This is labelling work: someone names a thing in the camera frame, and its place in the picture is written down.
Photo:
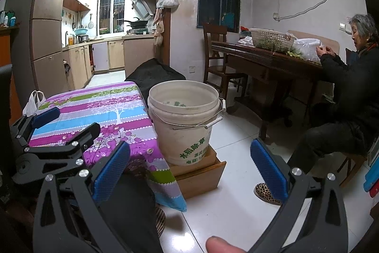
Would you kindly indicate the floral purple tablecloth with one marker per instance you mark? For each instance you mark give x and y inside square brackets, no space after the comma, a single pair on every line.
[118,110]

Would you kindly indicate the teal jar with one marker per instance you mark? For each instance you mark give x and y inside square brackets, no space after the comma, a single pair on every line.
[12,21]

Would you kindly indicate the beige base cabinet stove side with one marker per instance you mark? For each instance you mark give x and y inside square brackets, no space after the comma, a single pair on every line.
[137,57]

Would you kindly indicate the leopard print slipper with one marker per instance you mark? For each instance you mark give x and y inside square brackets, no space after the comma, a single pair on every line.
[266,193]

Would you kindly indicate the hanging beige bags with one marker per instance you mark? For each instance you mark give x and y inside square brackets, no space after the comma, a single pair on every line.
[159,30]

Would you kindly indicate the black wok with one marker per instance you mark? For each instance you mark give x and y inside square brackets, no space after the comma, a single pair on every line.
[137,24]

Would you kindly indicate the orange wooden cabinet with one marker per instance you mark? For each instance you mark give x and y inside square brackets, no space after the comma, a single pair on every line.
[6,48]

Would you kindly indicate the wooden drawer box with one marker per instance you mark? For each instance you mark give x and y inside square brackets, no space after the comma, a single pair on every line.
[198,179]

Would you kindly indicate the black cloth cover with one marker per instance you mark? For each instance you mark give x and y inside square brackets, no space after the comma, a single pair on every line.
[154,72]

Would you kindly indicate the wooden stool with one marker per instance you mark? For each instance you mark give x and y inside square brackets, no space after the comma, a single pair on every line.
[353,161]

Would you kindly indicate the person's right hand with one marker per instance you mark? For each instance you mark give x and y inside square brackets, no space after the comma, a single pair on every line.
[222,245]

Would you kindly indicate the small white bag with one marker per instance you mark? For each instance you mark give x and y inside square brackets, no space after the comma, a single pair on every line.
[245,41]

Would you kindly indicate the colourful cloth pile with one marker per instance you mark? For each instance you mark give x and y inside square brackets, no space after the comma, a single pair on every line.
[245,30]

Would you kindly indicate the kitchen window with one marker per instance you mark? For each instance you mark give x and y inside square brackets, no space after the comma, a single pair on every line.
[112,10]

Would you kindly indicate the dark wooden dining table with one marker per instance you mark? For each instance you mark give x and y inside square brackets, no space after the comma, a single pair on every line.
[251,60]

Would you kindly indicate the beige base cabinet under window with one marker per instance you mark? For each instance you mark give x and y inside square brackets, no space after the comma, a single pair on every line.
[109,54]

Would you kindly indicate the beige base cabinet sink side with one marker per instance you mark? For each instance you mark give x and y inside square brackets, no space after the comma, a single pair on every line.
[77,66]

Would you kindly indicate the white wall switch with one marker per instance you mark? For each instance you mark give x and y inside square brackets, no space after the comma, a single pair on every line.
[342,26]

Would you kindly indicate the white woven basket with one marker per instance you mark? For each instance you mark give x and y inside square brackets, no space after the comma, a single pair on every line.
[271,39]

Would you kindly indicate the patterned slipper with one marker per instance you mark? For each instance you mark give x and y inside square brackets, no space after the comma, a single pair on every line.
[160,223]

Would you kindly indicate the hanging strainer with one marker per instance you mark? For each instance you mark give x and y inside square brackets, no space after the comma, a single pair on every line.
[91,24]

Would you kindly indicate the large white plastic bag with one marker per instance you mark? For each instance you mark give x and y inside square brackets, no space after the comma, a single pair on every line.
[308,50]

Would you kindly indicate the beige refrigerator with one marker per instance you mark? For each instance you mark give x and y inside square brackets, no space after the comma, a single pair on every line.
[47,33]

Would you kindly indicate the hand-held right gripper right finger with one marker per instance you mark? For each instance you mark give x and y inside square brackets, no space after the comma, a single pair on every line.
[268,170]

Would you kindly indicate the white wall socket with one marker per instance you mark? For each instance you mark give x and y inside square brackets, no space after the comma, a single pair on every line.
[192,69]

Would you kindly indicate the blue plastic object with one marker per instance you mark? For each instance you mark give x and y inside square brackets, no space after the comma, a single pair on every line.
[371,177]

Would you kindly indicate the teal basin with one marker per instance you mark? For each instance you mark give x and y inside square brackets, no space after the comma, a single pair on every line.
[80,32]

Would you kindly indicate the orange bottle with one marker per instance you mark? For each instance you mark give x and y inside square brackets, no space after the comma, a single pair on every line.
[70,40]

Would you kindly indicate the small white bottle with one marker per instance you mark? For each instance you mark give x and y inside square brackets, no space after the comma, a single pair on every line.
[5,19]

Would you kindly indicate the dark wooden chair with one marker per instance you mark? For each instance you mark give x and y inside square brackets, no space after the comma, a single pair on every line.
[216,42]

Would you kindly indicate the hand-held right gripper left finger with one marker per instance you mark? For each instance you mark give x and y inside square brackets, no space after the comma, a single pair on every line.
[112,170]

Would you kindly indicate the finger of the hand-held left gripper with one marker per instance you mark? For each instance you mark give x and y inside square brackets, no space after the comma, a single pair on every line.
[86,134]
[44,118]

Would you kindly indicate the tan cardboard board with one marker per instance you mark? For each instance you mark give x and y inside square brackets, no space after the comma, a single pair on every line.
[331,44]

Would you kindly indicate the steel kettle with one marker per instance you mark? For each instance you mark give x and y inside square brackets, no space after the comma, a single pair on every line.
[78,39]

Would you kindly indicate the white plastic bucket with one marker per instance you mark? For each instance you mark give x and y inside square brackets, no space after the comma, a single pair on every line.
[183,137]

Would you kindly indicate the steel range hood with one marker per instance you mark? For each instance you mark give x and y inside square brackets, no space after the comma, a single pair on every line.
[143,5]

